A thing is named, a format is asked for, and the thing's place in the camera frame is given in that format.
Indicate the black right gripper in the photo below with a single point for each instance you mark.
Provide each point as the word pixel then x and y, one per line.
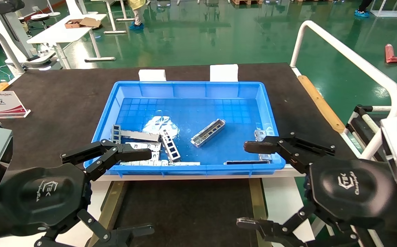
pixel 352 192

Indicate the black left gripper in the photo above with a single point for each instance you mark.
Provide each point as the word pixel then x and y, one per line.
pixel 40 195

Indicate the silver slotted metal part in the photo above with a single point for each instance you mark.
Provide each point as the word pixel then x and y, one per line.
pixel 207 133

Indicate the silver slotted plate part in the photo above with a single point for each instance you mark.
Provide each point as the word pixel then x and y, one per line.
pixel 152 145
pixel 156 156

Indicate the dark metal strip part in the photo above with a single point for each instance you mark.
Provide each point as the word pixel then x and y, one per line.
pixel 243 162

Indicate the silver flat bar part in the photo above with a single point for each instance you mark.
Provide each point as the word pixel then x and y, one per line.
pixel 140 136

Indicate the black container mat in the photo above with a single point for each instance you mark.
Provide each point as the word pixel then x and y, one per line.
pixel 184 212

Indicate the long silver strip part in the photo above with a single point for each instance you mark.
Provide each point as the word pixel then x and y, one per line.
pixel 184 163

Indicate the brass edge strip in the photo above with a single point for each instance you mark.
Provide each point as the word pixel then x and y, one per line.
pixel 257 202
pixel 111 206

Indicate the long wooden edge strip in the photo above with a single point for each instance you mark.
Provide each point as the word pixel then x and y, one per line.
pixel 320 103

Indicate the black roller stand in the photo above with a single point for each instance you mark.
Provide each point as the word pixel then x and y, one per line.
pixel 359 125

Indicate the black table mat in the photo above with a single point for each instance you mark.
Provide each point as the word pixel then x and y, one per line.
pixel 61 103

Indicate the blue plastic bin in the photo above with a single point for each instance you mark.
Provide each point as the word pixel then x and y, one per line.
pixel 219 113

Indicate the white label card left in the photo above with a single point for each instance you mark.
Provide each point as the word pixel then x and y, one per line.
pixel 152 75

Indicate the white label card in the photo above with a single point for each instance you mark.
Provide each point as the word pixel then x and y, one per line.
pixel 224 72
pixel 152 75

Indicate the white label card right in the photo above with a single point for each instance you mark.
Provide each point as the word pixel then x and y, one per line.
pixel 224 72

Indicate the white tube railing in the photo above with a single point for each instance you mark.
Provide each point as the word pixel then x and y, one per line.
pixel 356 58

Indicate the open cardboard box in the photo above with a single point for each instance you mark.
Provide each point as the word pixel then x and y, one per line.
pixel 82 23

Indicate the white background desk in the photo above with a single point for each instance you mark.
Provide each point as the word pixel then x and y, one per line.
pixel 114 13

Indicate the person in yellow coat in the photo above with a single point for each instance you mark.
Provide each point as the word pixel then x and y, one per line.
pixel 136 13

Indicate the grey curved tube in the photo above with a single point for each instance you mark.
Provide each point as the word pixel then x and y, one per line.
pixel 4 44

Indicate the round stool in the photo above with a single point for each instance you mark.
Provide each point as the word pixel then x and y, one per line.
pixel 40 17

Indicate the white machine stand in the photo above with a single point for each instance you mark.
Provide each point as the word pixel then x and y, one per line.
pixel 10 31

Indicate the wooden pallet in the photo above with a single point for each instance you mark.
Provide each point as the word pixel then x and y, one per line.
pixel 246 2

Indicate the person with blue shoe covers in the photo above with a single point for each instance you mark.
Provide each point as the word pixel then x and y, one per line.
pixel 362 10

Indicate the silver ladder frame part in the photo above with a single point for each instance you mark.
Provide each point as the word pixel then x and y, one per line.
pixel 170 147
pixel 116 132

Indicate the silver clip bracket part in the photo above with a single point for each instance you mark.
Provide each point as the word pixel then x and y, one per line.
pixel 261 134

